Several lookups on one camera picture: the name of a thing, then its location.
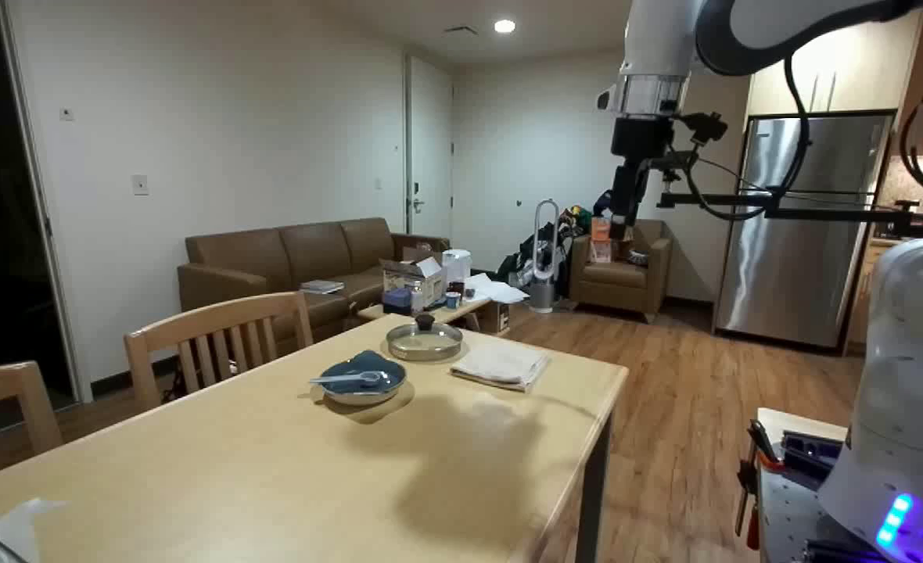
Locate black camera boom bar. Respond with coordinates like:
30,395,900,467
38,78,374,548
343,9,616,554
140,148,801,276
653,186,923,241

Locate brown armchair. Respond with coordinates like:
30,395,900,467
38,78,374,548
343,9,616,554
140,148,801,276
567,219,677,322

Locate light wooden board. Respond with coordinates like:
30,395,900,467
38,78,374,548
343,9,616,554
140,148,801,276
755,404,850,452

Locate blue round pan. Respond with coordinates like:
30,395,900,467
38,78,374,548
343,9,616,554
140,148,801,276
317,348,413,410

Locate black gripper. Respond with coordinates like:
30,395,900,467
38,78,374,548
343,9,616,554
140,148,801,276
608,111,679,228

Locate white ring-shaped fan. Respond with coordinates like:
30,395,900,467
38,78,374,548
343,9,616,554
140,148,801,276
530,197,567,315

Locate wooden slat-back chair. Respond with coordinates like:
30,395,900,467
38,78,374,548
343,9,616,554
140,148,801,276
121,287,317,410
0,360,66,463

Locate low wooden coffee table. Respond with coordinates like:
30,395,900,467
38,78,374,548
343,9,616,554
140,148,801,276
354,287,533,337

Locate white room door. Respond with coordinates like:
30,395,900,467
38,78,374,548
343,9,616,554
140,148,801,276
403,53,457,244

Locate open cardboard box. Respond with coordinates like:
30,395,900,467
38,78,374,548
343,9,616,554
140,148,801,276
380,252,452,315

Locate orange box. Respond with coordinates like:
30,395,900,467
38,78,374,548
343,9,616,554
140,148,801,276
586,213,616,266

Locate black bags pile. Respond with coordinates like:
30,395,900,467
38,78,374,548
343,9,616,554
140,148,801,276
495,223,549,290

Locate light blue measuring spoon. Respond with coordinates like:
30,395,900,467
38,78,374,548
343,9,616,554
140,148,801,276
320,366,380,390

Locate glass lid with black knob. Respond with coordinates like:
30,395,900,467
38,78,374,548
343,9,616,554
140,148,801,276
386,314,467,362

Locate small white box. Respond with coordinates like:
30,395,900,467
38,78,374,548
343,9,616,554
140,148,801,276
439,247,476,285

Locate white papers pile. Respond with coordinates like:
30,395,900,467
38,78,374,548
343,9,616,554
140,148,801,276
463,273,533,308

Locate cream upper kitchen cabinets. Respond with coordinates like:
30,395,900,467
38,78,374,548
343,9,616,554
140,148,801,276
745,9,923,118

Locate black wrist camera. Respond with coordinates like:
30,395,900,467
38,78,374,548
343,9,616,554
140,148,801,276
677,110,732,148

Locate brown leather sofa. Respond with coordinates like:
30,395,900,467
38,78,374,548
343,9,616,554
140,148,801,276
175,216,453,343

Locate white folded cloth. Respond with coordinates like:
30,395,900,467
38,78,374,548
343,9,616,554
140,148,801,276
447,342,554,395

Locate stainless steel refrigerator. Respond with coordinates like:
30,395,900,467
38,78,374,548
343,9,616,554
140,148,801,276
714,110,897,353

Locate orange and black clamp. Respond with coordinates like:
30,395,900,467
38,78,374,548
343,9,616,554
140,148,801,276
732,458,767,554

